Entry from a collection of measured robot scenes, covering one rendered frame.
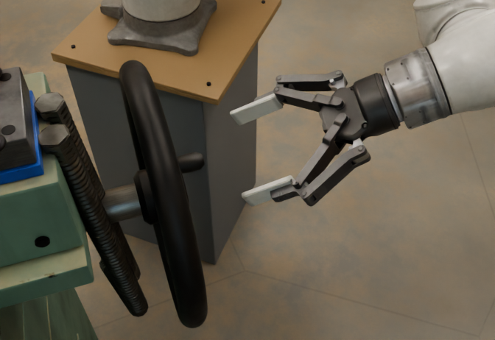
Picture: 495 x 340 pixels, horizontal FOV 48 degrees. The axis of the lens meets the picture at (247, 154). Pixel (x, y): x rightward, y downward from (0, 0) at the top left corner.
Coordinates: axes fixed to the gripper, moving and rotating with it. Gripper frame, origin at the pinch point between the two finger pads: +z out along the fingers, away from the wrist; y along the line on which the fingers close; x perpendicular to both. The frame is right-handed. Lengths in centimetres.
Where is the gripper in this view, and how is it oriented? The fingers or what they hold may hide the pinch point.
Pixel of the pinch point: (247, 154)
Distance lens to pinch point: 76.3
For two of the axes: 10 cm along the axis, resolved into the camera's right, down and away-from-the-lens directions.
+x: 4.3, 4.7, 7.7
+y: 1.3, 8.1, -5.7
